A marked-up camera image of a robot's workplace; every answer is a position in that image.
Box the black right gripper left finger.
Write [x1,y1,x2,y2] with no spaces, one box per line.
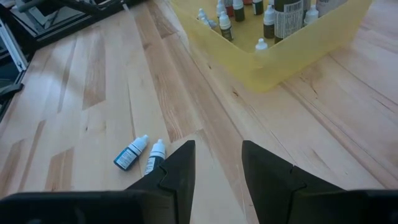
[126,139,196,224]

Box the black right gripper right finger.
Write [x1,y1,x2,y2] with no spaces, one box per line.
[241,139,343,224]

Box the small bottle blue label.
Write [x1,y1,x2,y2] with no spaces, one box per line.
[113,134,149,171]

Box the small bottle dark green label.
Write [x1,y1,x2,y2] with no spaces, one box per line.
[263,4,276,40]

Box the large black squeeze bottle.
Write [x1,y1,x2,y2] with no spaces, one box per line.
[273,0,305,44]

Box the small bottle black label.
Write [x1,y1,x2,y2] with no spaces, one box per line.
[232,0,246,22]

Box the large red squeeze bottle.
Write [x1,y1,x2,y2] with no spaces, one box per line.
[223,0,234,18]

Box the small bottle white label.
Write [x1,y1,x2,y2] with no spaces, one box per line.
[251,0,264,16]

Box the yellow translucent plastic bin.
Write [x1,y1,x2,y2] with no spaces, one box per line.
[169,0,373,93]

